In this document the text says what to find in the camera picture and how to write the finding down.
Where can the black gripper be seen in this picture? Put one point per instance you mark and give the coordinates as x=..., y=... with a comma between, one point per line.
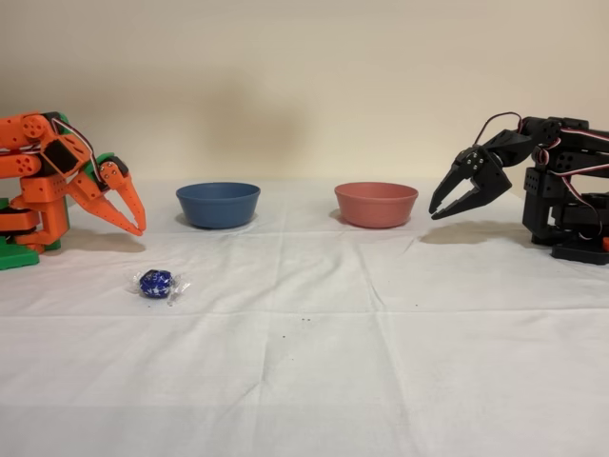
x=477, y=168

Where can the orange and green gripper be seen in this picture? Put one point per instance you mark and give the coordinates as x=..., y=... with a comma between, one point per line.
x=113, y=175

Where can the blue candy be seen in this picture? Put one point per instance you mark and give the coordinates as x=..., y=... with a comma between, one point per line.
x=154, y=284

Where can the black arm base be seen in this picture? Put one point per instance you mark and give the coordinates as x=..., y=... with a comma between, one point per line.
x=580, y=252

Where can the green arm base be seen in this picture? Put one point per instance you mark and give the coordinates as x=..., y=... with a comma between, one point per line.
x=14, y=259

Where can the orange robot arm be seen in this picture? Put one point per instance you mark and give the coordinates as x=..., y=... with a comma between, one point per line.
x=19, y=135

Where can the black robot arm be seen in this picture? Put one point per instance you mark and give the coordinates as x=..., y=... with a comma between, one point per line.
x=571, y=162

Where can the pink bowl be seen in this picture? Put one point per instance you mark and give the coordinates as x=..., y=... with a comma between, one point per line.
x=376, y=207

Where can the blue bowl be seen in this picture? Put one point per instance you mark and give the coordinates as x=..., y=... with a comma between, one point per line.
x=218, y=207

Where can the white tablecloth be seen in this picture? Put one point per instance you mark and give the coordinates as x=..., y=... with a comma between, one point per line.
x=304, y=357

